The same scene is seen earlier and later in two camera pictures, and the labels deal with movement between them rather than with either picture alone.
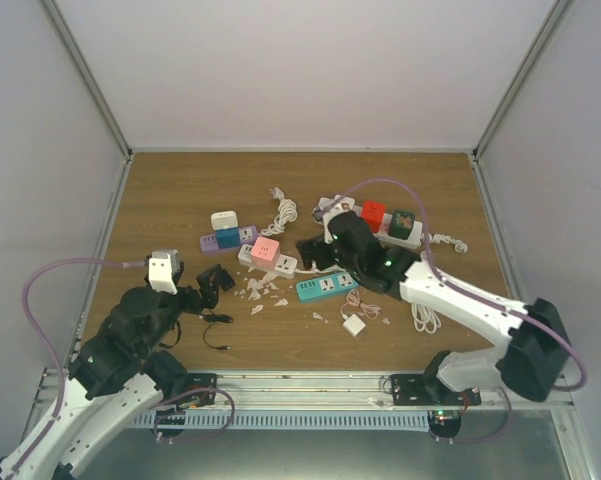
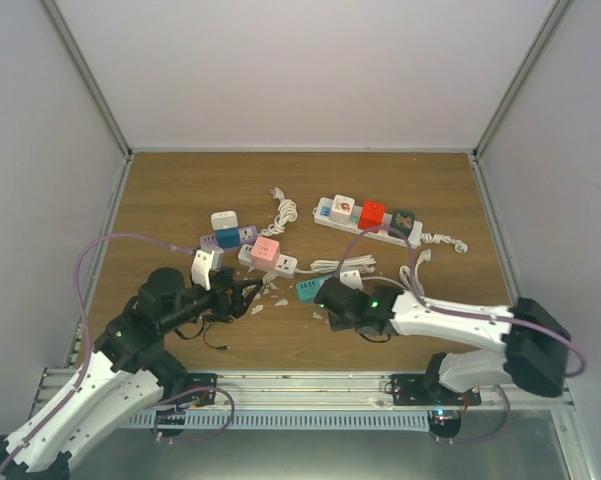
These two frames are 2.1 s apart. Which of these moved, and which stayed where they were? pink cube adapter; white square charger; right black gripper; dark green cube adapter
Moved: right black gripper
Stayed: white square charger; dark green cube adapter; pink cube adapter
